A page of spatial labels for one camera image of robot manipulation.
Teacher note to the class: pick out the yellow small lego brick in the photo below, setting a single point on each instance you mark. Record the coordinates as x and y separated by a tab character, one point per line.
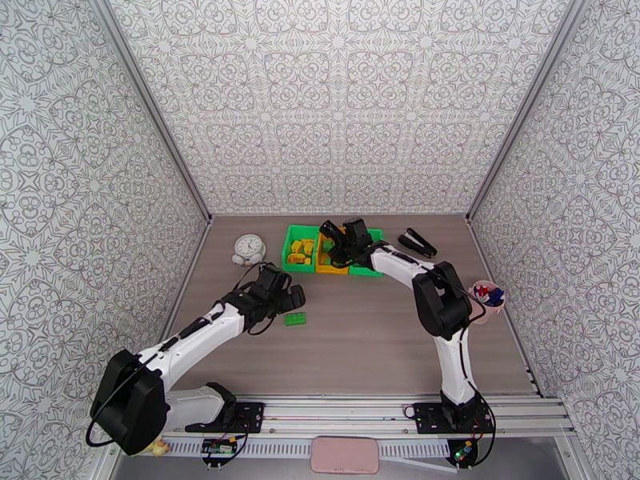
294	258
309	251

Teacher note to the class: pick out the pink cup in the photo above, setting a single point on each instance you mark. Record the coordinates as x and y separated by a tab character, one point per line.
487	313

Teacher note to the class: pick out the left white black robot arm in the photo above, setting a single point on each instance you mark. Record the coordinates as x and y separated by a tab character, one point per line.
190	338

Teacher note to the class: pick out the green long lego brick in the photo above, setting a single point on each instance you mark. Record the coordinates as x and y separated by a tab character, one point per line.
296	319

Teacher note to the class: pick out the circuit board with green light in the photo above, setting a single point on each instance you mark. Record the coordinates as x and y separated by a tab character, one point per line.
462	451

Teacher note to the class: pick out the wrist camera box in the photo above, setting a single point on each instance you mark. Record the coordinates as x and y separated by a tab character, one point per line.
275	276
331	228

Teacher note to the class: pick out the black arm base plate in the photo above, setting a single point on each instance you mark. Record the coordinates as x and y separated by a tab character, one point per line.
250	416
430	418

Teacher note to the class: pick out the blue marker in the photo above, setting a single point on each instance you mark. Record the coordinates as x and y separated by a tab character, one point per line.
496	296

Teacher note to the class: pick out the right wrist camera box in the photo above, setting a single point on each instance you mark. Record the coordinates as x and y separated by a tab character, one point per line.
331	228

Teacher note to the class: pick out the yellow rubber toy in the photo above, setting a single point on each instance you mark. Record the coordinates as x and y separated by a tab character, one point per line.
161	448

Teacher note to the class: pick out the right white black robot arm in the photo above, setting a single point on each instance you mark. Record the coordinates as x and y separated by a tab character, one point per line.
445	313

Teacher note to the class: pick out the aluminium table side rail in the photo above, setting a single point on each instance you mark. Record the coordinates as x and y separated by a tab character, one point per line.
192	263
500	273

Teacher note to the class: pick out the pink rectangular pad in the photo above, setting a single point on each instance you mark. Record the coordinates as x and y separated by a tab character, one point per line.
345	454

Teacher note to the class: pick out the aluminium frame post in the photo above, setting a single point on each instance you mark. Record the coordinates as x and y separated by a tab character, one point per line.
150	108
522	108

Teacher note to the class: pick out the red marker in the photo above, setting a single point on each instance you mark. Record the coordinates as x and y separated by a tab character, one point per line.
480	292

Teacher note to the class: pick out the white alarm clock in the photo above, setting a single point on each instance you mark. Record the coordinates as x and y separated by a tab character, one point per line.
248	248

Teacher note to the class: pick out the yellow square lego brick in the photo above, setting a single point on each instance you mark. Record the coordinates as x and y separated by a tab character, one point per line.
296	245

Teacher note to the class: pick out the yellow plastic bin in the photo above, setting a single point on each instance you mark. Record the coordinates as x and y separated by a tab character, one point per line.
322	268

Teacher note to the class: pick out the green plastic bin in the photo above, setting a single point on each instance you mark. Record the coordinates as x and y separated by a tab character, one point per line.
297	268
365	271

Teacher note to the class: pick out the black stapler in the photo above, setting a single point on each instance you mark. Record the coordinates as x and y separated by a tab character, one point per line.
417	243

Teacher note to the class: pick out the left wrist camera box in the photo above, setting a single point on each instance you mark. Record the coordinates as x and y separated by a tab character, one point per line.
275	276

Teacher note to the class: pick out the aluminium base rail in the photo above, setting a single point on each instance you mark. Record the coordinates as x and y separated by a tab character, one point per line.
340	413

